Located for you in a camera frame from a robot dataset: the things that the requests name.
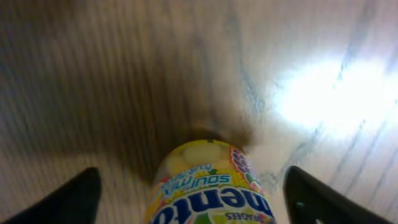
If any yellow Mentos bottle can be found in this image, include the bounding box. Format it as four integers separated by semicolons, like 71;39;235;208
143;139;276;224

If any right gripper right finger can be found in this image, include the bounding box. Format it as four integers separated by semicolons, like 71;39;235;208
284;166;389;224

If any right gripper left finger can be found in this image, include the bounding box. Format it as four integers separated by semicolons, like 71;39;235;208
4;167;102;224

